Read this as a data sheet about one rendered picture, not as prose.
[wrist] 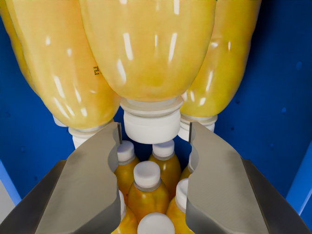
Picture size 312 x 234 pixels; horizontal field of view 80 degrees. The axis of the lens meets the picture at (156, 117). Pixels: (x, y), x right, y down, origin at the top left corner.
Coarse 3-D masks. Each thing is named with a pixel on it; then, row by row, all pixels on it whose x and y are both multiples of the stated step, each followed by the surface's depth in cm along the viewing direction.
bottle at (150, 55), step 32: (96, 0) 7; (128, 0) 7; (160, 0) 7; (192, 0) 7; (96, 32) 8; (128, 32) 8; (160, 32) 8; (192, 32) 8; (128, 64) 8; (160, 64) 8; (192, 64) 9; (128, 96) 10; (160, 96) 10
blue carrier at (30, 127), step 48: (288, 0) 17; (0, 48) 18; (288, 48) 17; (0, 96) 18; (240, 96) 25; (288, 96) 17; (0, 144) 17; (48, 144) 25; (144, 144) 38; (240, 144) 26; (288, 144) 17; (288, 192) 10
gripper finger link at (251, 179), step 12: (252, 168) 9; (252, 180) 8; (264, 180) 8; (264, 192) 7; (276, 192) 7; (264, 204) 7; (276, 204) 7; (288, 204) 7; (264, 216) 7; (276, 216) 7; (288, 216) 6; (276, 228) 6; (288, 228) 6; (300, 228) 6
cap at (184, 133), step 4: (180, 120) 19; (180, 124) 19; (184, 124) 18; (212, 124) 18; (180, 128) 19; (184, 128) 18; (188, 128) 18; (208, 128) 18; (212, 128) 19; (180, 132) 19; (184, 132) 18; (188, 132) 18; (180, 136) 19; (184, 136) 19; (188, 136) 18
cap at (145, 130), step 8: (176, 112) 12; (128, 120) 12; (136, 120) 11; (144, 120) 11; (152, 120) 11; (160, 120) 11; (168, 120) 11; (176, 120) 12; (128, 128) 12; (136, 128) 11; (144, 128) 11; (152, 128) 11; (160, 128) 11; (168, 128) 12; (176, 128) 12; (136, 136) 12; (144, 136) 12; (152, 136) 11; (160, 136) 12; (168, 136) 12
